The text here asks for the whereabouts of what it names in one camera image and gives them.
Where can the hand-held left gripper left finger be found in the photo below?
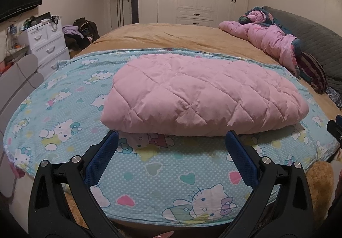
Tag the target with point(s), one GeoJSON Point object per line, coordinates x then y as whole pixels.
{"type": "Point", "coordinates": [103, 155]}

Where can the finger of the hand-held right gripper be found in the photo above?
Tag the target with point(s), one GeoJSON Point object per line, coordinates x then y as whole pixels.
{"type": "Point", "coordinates": [335, 129]}

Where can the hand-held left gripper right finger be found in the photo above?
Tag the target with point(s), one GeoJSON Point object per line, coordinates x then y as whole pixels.
{"type": "Point", "coordinates": [241, 157]}

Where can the pink quilted jacket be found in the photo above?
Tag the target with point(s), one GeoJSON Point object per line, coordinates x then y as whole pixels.
{"type": "Point", "coordinates": [200, 93]}

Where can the dark clothes pile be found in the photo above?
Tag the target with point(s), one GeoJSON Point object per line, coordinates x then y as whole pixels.
{"type": "Point", "coordinates": [76, 44]}

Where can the blue patterned cloth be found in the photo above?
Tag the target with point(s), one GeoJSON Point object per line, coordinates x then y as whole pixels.
{"type": "Point", "coordinates": [334, 96]}

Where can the dark striped cloth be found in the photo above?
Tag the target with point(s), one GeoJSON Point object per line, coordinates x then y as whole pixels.
{"type": "Point", "coordinates": [312, 72]}

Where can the blue cartoon print blanket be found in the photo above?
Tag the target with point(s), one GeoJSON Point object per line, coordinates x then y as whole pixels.
{"type": "Point", "coordinates": [160, 187]}

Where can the pink cloth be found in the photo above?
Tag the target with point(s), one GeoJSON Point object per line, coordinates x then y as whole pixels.
{"type": "Point", "coordinates": [16, 169]}

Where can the grey quilted headboard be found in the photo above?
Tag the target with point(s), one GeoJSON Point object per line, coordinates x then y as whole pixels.
{"type": "Point", "coordinates": [320, 34]}

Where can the pink rumpled duvet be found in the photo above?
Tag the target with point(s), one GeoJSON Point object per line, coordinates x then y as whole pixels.
{"type": "Point", "coordinates": [267, 37]}

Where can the white drawer cabinet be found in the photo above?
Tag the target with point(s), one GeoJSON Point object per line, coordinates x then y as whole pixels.
{"type": "Point", "coordinates": [45, 42]}

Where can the purple cloth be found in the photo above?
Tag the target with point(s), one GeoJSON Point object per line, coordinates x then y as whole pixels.
{"type": "Point", "coordinates": [70, 30]}

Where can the bed with tan sheet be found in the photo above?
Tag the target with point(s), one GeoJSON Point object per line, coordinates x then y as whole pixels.
{"type": "Point", "coordinates": [173, 34]}

